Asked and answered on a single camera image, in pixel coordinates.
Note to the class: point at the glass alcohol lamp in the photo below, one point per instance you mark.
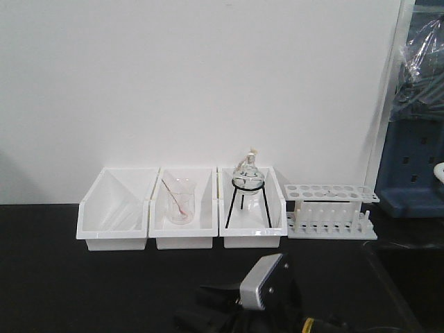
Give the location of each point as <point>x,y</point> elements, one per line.
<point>246,176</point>

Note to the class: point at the glass beaker in bin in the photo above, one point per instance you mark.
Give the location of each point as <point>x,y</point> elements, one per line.
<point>184,191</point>

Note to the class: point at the white test tube rack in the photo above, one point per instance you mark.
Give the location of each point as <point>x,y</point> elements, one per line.
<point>330,212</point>

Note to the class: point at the black sink basin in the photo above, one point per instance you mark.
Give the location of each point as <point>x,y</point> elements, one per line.
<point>413,275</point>

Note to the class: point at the blue perforated cabinet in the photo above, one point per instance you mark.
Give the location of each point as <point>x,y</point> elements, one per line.
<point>406,184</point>

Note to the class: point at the middle white storage bin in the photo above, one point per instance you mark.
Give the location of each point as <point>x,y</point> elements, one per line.
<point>203,228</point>

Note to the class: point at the left white storage bin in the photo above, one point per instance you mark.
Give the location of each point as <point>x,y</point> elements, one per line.
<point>113,215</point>

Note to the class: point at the clear plastic bag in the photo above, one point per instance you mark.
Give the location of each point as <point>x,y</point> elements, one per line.
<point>419,92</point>

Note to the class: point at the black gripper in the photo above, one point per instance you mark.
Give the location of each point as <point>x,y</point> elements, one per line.
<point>222,312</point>

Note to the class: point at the pink stirring rod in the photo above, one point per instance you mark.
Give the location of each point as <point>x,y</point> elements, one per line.
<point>174,198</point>

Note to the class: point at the white storage bin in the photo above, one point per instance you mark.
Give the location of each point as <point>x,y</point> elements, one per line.
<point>203,228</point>
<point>113,215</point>
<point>251,221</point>

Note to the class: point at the right white storage bin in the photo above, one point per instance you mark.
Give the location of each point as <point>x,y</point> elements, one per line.
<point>251,221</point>

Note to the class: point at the black cable yellow band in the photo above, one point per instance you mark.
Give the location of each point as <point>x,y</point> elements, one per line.
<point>313,325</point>

